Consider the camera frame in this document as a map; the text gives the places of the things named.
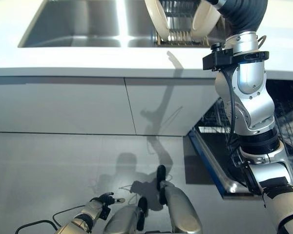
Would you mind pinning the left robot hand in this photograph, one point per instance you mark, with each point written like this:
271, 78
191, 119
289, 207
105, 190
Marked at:
102, 201

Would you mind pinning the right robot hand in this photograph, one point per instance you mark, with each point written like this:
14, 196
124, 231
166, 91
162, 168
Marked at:
244, 12

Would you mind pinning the cream ceramic plate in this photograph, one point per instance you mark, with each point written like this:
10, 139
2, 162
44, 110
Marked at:
205, 22
157, 19

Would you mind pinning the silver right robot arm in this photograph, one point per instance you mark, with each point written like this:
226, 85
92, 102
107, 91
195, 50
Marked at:
254, 102

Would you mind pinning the dishwasher plate rack with tines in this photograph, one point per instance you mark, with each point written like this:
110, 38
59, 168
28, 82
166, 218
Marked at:
217, 117

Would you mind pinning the dishwasher door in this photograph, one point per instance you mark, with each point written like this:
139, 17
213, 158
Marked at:
210, 165

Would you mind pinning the black dish drying rack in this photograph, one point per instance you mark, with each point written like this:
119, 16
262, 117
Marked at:
178, 36

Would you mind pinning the wide white cabinet door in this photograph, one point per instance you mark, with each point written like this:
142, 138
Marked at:
58, 104

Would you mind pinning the stainless steel sink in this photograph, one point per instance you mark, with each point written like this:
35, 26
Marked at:
75, 24

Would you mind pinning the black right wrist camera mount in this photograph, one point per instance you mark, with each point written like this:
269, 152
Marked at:
219, 58

